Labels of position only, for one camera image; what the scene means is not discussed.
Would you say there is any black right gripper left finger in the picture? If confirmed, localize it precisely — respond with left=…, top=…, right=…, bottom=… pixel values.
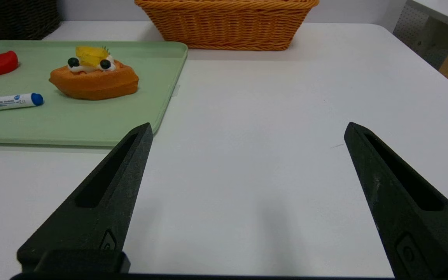
left=17, top=122, right=154, bottom=273

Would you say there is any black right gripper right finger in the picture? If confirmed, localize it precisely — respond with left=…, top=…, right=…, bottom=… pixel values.
left=344, top=122, right=448, bottom=280

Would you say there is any toy waffle with fruit topping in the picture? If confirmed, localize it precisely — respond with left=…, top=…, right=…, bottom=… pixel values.
left=49, top=46, right=140, bottom=101

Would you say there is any white marker with blue cap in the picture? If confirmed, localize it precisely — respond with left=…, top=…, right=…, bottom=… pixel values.
left=0, top=93, right=44, bottom=114

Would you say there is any dark brown wicker basket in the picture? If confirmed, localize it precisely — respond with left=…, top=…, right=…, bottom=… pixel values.
left=0, top=0, right=62, bottom=43

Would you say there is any light green plastic tray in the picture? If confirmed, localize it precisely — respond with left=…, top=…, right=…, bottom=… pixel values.
left=0, top=40, right=189, bottom=147

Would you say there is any orange wicker basket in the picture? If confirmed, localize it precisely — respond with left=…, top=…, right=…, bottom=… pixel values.
left=135, top=0, right=320, bottom=51

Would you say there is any white office desk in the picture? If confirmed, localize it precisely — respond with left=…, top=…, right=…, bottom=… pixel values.
left=393, top=0, right=448, bottom=70

